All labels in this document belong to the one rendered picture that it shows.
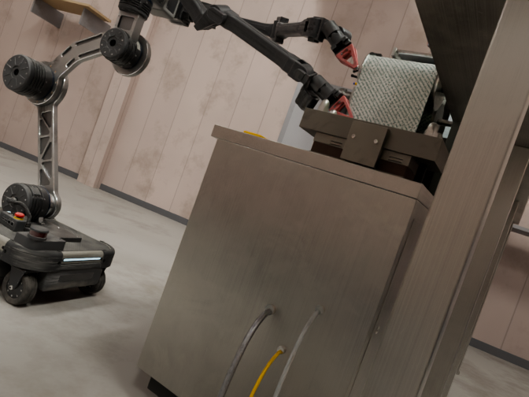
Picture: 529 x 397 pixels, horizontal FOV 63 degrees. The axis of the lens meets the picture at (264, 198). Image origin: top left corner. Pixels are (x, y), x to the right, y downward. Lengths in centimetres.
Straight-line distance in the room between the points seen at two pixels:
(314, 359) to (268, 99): 447
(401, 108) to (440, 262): 93
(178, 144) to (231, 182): 449
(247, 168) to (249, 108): 419
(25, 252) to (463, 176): 163
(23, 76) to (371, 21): 404
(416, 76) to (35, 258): 152
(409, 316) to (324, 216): 62
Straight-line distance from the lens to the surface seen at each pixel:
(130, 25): 212
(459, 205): 56
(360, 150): 119
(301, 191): 118
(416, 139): 119
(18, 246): 190
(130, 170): 610
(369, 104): 146
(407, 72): 148
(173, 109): 593
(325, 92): 150
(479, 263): 145
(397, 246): 109
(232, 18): 165
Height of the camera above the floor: 76
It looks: 1 degrees down
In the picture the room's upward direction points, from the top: 20 degrees clockwise
